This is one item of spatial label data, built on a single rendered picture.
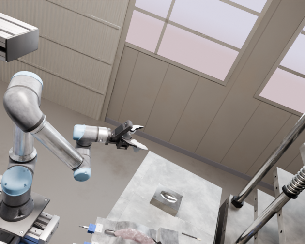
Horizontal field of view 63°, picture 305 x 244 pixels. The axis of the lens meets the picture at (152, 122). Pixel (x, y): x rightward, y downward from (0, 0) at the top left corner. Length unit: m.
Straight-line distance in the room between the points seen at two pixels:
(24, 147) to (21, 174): 0.11
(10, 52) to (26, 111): 0.48
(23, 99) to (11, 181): 0.41
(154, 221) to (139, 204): 0.15
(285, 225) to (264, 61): 1.97
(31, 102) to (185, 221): 1.33
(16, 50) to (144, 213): 1.46
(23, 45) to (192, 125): 3.04
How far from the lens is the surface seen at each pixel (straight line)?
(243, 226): 2.16
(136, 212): 1.78
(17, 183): 1.23
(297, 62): 3.17
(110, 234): 1.60
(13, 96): 0.99
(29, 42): 0.55
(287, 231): 1.58
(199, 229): 1.91
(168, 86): 3.21
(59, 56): 3.56
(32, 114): 0.98
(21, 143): 1.24
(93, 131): 1.19
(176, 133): 3.53
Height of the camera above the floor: 2.22
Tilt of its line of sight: 33 degrees down
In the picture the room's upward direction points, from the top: 22 degrees clockwise
